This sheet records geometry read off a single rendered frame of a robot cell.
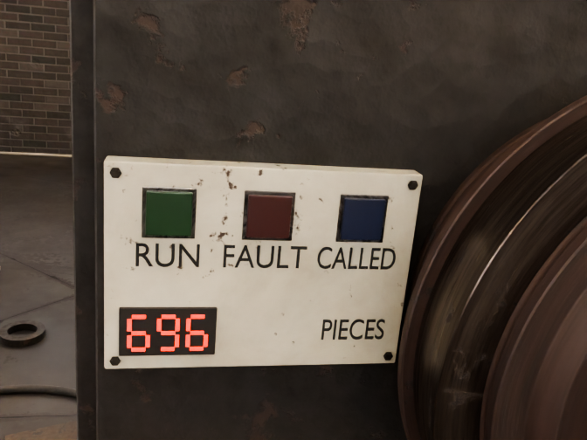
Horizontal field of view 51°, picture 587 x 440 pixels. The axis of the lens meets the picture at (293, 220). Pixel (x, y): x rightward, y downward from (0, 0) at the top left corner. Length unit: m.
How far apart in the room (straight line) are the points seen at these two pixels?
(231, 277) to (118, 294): 0.09
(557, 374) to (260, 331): 0.24
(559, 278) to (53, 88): 6.29
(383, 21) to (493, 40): 0.10
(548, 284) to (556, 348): 0.05
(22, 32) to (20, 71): 0.36
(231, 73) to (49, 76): 6.09
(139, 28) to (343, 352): 0.32
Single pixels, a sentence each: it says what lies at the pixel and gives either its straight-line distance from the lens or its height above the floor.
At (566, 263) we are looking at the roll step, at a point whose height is 1.22.
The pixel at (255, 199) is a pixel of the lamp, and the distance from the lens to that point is 0.49.
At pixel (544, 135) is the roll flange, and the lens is 0.49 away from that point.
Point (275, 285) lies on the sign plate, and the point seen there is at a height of 1.14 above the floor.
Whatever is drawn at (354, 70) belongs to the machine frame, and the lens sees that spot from 0.52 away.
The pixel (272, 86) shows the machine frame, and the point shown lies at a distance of 0.50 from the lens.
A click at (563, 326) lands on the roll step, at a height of 1.18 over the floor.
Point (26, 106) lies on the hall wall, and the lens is 6.65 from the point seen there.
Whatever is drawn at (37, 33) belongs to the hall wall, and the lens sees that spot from 6.57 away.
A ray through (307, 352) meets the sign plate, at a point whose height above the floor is 1.07.
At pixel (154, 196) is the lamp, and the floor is 1.21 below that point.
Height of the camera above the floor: 1.34
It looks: 17 degrees down
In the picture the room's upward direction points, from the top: 5 degrees clockwise
